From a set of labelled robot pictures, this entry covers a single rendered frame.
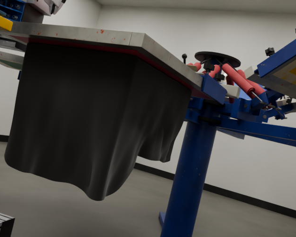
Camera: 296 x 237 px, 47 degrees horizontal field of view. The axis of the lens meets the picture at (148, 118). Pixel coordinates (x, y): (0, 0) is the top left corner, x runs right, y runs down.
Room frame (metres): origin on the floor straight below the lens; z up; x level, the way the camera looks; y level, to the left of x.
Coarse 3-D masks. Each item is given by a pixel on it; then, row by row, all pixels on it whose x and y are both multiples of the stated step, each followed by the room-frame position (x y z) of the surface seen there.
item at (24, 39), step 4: (12, 36) 1.14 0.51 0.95; (16, 36) 1.12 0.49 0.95; (24, 40) 1.17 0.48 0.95; (28, 40) 1.15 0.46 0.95; (32, 40) 1.13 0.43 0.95; (36, 40) 1.11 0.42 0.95; (40, 40) 1.10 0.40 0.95; (44, 40) 1.08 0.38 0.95; (48, 40) 1.06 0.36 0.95; (52, 40) 1.05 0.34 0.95; (48, 44) 1.13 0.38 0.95; (52, 44) 1.11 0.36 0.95; (56, 44) 1.10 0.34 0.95; (60, 44) 1.08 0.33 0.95; (64, 44) 1.06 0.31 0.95; (68, 44) 1.05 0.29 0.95
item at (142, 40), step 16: (0, 32) 1.12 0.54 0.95; (16, 32) 1.07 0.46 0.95; (32, 32) 1.03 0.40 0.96; (48, 32) 1.00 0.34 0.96; (64, 32) 0.97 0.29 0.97; (80, 32) 0.95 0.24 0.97; (96, 32) 0.92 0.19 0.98; (112, 32) 0.90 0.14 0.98; (128, 32) 0.87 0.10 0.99; (144, 32) 0.85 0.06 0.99; (128, 48) 0.90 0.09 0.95; (144, 48) 0.87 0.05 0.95; (160, 48) 0.94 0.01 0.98; (160, 64) 1.02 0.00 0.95; (176, 64) 1.05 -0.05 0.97; (192, 80) 1.19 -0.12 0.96; (192, 96) 1.61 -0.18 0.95; (208, 96) 1.47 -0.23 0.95
